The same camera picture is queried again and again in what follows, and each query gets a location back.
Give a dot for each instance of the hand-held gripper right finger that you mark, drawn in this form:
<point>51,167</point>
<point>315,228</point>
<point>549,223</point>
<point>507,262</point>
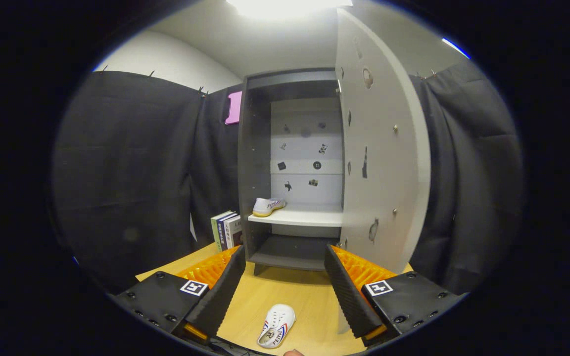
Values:
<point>347,296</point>

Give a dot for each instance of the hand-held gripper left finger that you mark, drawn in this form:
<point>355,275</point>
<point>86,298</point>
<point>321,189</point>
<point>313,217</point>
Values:
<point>220,296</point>

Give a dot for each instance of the white canvas shoe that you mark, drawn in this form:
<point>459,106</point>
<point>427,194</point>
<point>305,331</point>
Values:
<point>277,324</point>
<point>265,206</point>

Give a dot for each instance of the grey shoe cabinet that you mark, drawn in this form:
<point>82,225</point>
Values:
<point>255,163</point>

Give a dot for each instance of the light grey shoe cabinet door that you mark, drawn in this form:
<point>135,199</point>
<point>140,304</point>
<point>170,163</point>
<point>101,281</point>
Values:
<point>389,163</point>

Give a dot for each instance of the blue book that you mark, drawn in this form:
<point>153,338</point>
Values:
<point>221,232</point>

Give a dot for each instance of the grey book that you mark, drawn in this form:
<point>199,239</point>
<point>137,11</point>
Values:
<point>234,232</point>

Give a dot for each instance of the green and white book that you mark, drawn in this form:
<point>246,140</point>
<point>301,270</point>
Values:
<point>214,227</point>

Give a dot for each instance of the black backdrop cloth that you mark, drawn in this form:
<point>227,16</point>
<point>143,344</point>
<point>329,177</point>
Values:
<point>126,163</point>

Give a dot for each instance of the small ceiling light panel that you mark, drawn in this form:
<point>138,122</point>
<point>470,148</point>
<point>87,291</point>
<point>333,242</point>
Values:
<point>455,48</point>

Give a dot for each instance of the large ceiling light panel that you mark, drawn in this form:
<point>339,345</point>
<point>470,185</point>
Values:
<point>290,7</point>

